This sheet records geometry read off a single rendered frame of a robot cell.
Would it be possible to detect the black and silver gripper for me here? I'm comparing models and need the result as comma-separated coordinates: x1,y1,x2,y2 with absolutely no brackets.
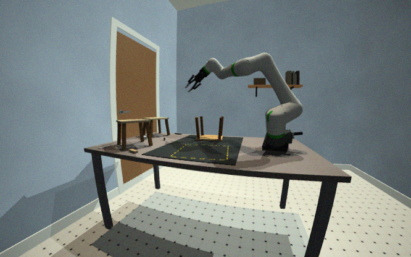
185,73,204,92

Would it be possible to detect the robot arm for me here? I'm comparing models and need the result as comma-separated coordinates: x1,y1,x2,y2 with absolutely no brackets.
199,53,303,147

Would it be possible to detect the dark grey mat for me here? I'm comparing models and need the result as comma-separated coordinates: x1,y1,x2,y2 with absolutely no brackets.
142,135,243,166

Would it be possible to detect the small wooden stool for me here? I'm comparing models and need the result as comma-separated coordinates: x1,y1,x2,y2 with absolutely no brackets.
195,116,223,141

